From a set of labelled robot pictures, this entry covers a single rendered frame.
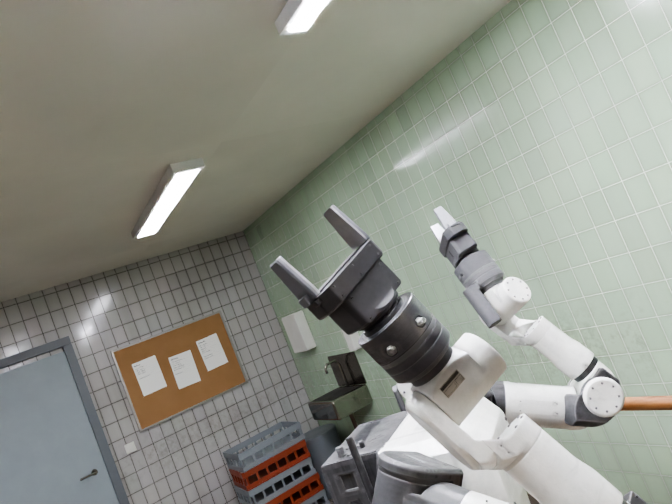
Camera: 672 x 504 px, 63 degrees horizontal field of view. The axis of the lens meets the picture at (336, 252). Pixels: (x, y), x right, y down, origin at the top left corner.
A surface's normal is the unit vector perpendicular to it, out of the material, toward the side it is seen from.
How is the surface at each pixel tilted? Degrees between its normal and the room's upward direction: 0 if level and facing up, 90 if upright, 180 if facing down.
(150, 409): 90
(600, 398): 82
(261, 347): 90
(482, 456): 73
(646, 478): 90
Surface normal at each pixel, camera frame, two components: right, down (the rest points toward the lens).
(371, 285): 0.47, -0.38
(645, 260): -0.80, 0.28
